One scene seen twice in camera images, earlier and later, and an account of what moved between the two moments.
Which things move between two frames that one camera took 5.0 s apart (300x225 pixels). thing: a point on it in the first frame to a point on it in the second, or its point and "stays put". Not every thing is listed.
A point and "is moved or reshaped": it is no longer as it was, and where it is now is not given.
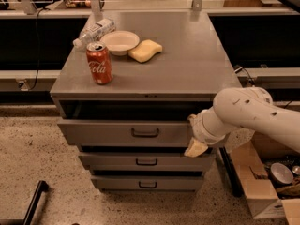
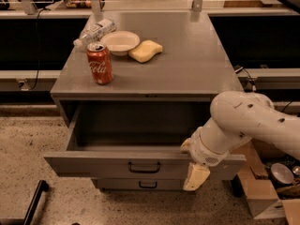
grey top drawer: (124, 133) is moved or reshaped
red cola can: (100, 63) stays put
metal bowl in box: (280, 174) stays put
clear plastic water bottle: (95, 32) stays put
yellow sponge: (145, 51) stays put
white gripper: (200, 129) to (202, 150)
